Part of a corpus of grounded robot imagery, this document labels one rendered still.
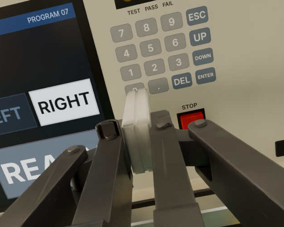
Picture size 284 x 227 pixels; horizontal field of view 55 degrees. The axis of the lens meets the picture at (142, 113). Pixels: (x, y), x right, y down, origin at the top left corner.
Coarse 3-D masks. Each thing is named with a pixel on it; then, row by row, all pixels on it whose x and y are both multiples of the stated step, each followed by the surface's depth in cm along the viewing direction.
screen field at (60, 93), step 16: (16, 96) 22; (32, 96) 22; (48, 96) 22; (64, 96) 22; (80, 96) 22; (0, 112) 22; (16, 112) 22; (32, 112) 22; (48, 112) 22; (64, 112) 22; (80, 112) 22; (96, 112) 22; (0, 128) 23; (16, 128) 23
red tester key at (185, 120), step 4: (200, 112) 22; (180, 116) 22; (184, 116) 22; (188, 116) 22; (192, 116) 22; (196, 116) 22; (200, 116) 22; (184, 120) 22; (188, 120) 22; (192, 120) 22; (184, 124) 22; (184, 128) 22
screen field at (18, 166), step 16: (32, 144) 23; (48, 144) 23; (64, 144) 23; (80, 144) 23; (96, 144) 23; (0, 160) 24; (16, 160) 24; (32, 160) 24; (48, 160) 24; (0, 176) 24; (16, 176) 24; (32, 176) 24; (16, 192) 25
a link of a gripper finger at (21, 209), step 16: (64, 160) 12; (80, 160) 13; (48, 176) 11; (64, 176) 11; (32, 192) 10; (48, 192) 10; (64, 192) 11; (80, 192) 13; (16, 208) 10; (32, 208) 9; (48, 208) 10; (64, 208) 11; (0, 224) 9; (16, 224) 9; (32, 224) 9; (48, 224) 10; (64, 224) 11
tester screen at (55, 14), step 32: (0, 32) 20; (32, 32) 20; (64, 32) 20; (0, 64) 21; (32, 64) 21; (64, 64) 21; (0, 96) 22; (96, 96) 22; (32, 128) 23; (64, 128) 23; (0, 192) 25
